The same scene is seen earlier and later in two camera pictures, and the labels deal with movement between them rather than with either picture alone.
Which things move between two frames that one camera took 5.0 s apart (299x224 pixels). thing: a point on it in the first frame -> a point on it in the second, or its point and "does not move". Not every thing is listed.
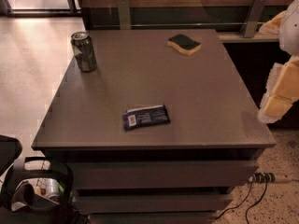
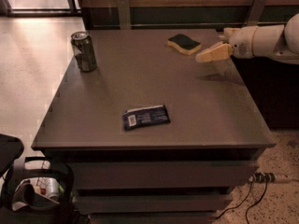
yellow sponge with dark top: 184,44 does not move
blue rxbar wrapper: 144,117 does not move
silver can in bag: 48,188 does not move
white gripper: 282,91 -> 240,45
